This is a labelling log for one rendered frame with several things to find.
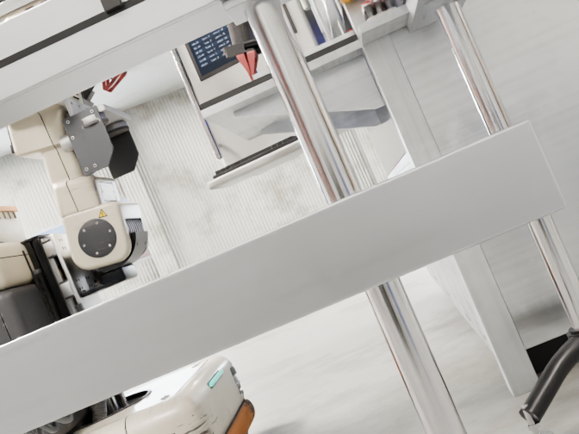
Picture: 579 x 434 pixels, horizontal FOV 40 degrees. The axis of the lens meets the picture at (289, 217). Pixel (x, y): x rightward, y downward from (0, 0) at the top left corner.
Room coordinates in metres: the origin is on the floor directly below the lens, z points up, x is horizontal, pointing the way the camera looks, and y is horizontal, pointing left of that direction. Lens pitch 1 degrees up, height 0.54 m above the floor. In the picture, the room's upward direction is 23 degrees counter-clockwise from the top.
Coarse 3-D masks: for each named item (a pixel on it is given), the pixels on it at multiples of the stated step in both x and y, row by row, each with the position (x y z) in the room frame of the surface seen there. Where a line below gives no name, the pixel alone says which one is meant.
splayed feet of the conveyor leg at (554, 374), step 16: (576, 336) 1.56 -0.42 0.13; (560, 352) 1.54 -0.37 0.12; (576, 352) 1.54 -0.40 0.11; (560, 368) 1.51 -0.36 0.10; (544, 384) 1.50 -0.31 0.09; (560, 384) 1.51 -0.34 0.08; (528, 400) 1.48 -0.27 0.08; (544, 400) 1.48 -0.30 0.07; (528, 416) 1.47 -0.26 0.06; (544, 432) 1.49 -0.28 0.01
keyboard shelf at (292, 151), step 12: (300, 144) 2.59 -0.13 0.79; (264, 156) 2.63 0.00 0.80; (276, 156) 2.62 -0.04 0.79; (288, 156) 2.67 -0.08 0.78; (240, 168) 2.66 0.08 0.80; (252, 168) 2.64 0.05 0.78; (264, 168) 2.73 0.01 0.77; (216, 180) 2.68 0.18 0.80; (228, 180) 2.67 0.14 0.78; (240, 180) 2.81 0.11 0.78
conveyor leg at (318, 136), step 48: (240, 0) 1.02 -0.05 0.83; (288, 0) 1.09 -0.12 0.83; (288, 48) 1.03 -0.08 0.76; (288, 96) 1.04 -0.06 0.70; (336, 144) 1.04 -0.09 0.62; (336, 192) 1.03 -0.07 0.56; (384, 288) 1.03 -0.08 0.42; (384, 336) 1.05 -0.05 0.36; (432, 384) 1.03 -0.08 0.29; (432, 432) 1.04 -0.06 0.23
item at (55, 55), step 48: (48, 0) 1.11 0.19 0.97; (96, 0) 1.02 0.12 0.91; (144, 0) 1.01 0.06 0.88; (192, 0) 1.00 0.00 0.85; (0, 48) 1.03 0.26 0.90; (48, 48) 1.02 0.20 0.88; (96, 48) 1.02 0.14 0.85; (144, 48) 1.07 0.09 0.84; (0, 96) 1.03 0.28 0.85; (48, 96) 1.10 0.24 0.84
